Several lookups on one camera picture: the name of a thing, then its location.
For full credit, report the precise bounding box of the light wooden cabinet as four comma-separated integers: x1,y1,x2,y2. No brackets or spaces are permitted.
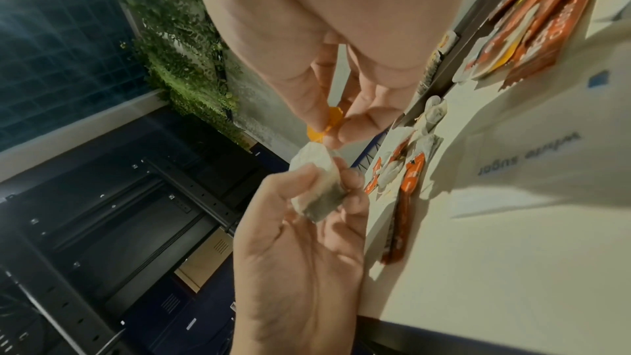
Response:
172,228,236,295

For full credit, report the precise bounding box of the green leafy plant wall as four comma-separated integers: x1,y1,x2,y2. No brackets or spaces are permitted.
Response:
95,0,250,150

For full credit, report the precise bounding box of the row of tea bags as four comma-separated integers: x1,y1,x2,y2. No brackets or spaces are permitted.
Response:
415,32,459,95

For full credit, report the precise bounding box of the pile of tea bags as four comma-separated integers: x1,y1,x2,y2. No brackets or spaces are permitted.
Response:
392,95,451,201

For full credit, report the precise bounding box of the pile of red coffee sticks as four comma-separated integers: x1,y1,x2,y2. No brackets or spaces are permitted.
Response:
363,0,599,266

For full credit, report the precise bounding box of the white tea bag yellow tag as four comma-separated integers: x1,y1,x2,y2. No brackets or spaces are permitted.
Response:
287,105,346,224

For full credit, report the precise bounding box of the dark blue metal locker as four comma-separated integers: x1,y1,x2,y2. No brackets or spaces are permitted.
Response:
120,252,239,355

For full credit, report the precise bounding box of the dark brown tray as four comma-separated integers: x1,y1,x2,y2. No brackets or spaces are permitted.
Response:
401,0,548,127

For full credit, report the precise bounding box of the pile of white sugar packets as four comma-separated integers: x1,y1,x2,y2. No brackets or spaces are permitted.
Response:
448,0,631,219

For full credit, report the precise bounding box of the person's right hand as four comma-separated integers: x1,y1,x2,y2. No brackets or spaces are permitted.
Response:
184,0,479,150

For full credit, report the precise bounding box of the person's left hand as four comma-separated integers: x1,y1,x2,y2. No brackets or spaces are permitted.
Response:
230,162,372,355

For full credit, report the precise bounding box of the gridded glass facade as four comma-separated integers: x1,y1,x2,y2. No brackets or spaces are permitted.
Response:
0,0,166,152

